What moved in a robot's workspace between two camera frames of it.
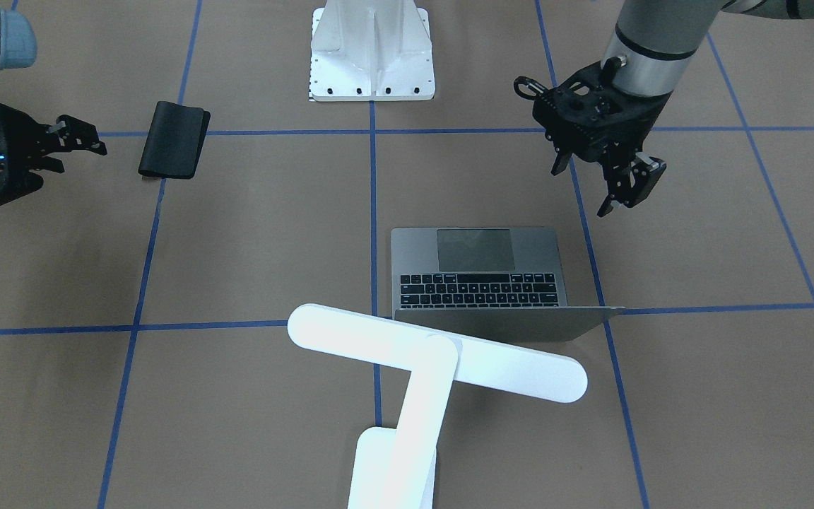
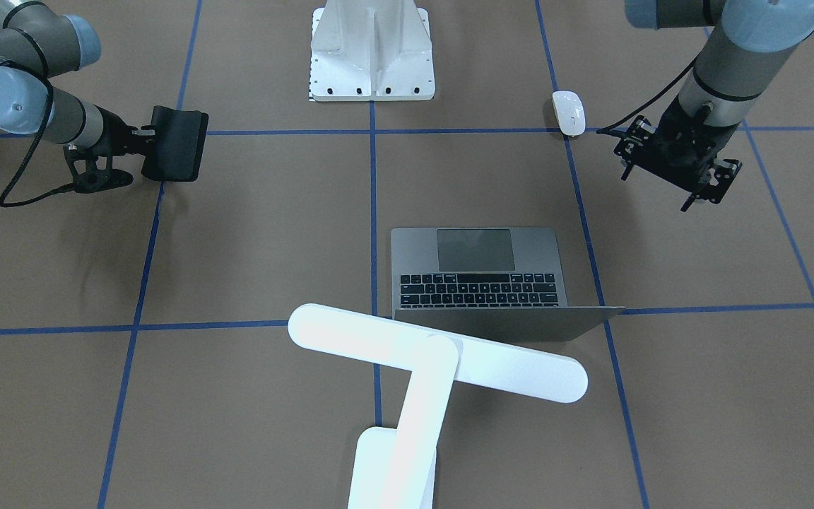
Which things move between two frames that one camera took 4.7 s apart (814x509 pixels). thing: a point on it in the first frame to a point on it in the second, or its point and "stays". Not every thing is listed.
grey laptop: x=490 y=284 stays
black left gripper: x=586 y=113 to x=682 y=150
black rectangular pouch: x=176 y=137 stays
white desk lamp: x=394 y=469 stays
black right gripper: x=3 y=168 to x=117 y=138
